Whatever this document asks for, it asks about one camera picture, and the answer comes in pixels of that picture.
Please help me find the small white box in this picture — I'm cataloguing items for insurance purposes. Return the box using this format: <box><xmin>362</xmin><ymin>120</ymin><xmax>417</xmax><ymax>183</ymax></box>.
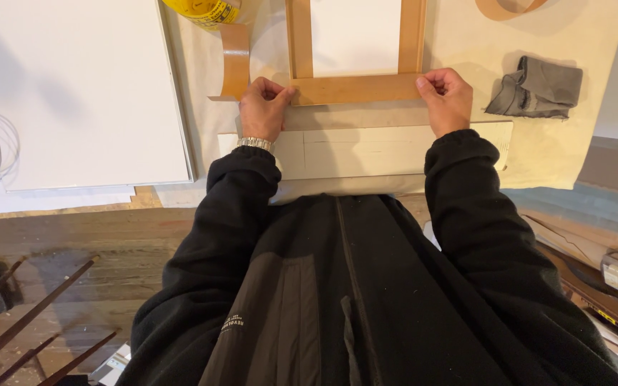
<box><xmin>88</xmin><ymin>343</ymin><xmax>133</xmax><ymax>386</ymax></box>

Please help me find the wooden stretcher frame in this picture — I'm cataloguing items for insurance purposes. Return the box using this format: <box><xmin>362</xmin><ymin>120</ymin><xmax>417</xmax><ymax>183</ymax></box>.
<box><xmin>286</xmin><ymin>0</ymin><xmax>429</xmax><ymax>106</ymax></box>

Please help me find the heap of boards and clutter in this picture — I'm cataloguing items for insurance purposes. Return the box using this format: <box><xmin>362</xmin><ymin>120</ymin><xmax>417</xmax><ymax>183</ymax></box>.
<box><xmin>521</xmin><ymin>213</ymin><xmax>618</xmax><ymax>386</ymax></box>

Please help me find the white cardboard sheet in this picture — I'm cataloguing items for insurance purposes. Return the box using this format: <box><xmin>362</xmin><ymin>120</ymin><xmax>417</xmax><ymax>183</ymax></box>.
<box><xmin>218</xmin><ymin>120</ymin><xmax>514</xmax><ymax>181</ymax></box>

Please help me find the black fleece jacket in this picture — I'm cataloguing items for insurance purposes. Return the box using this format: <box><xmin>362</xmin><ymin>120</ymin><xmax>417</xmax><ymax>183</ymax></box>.
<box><xmin>116</xmin><ymin>193</ymin><xmax>618</xmax><ymax>386</ymax></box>

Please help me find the curled brown tape strip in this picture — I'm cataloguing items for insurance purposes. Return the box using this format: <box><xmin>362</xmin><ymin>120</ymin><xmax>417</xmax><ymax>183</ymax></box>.
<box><xmin>207</xmin><ymin>23</ymin><xmax>251</xmax><ymax>103</ymax></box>

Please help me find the cream drop cloth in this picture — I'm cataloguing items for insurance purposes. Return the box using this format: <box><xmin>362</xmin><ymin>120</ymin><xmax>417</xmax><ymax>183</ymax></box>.
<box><xmin>154</xmin><ymin>0</ymin><xmax>618</xmax><ymax>209</ymax></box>

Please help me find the beige canvas strip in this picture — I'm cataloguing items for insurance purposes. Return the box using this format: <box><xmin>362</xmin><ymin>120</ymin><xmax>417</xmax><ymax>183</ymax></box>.
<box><xmin>281</xmin><ymin>99</ymin><xmax>431</xmax><ymax>133</ymax></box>

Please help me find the yellow tape roll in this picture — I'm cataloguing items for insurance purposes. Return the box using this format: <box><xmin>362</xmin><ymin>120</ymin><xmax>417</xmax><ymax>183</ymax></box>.
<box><xmin>161</xmin><ymin>0</ymin><xmax>243</xmax><ymax>32</ymax></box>

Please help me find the silver metal wristwatch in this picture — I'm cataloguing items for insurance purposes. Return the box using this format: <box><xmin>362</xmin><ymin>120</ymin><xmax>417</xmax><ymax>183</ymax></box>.
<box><xmin>236</xmin><ymin>137</ymin><xmax>275</xmax><ymax>153</ymax></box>

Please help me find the person's left hand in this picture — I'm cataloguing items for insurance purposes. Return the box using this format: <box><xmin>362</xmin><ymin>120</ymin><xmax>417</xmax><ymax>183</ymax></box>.
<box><xmin>238</xmin><ymin>76</ymin><xmax>297</xmax><ymax>144</ymax></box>

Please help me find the crumpled grey cloth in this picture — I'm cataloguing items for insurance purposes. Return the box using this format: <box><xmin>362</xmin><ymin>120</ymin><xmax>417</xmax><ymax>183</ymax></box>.
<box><xmin>484</xmin><ymin>55</ymin><xmax>584</xmax><ymax>120</ymax></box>

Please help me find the large white canvas panel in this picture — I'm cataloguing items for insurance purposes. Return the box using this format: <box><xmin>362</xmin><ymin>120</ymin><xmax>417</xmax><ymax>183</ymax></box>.
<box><xmin>0</xmin><ymin>0</ymin><xmax>197</xmax><ymax>193</ymax></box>

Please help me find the looped brown tape strip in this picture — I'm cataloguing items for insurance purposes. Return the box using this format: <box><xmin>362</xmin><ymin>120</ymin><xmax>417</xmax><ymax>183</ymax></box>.
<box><xmin>474</xmin><ymin>0</ymin><xmax>549</xmax><ymax>23</ymax></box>

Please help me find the white paper sheet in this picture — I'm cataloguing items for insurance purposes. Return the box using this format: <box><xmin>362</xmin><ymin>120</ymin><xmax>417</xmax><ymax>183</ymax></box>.
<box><xmin>0</xmin><ymin>185</ymin><xmax>136</xmax><ymax>214</ymax></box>

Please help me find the person's right hand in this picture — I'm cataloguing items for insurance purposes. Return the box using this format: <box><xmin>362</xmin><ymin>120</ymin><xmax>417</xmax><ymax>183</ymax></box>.
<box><xmin>415</xmin><ymin>68</ymin><xmax>474</xmax><ymax>140</ymax></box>

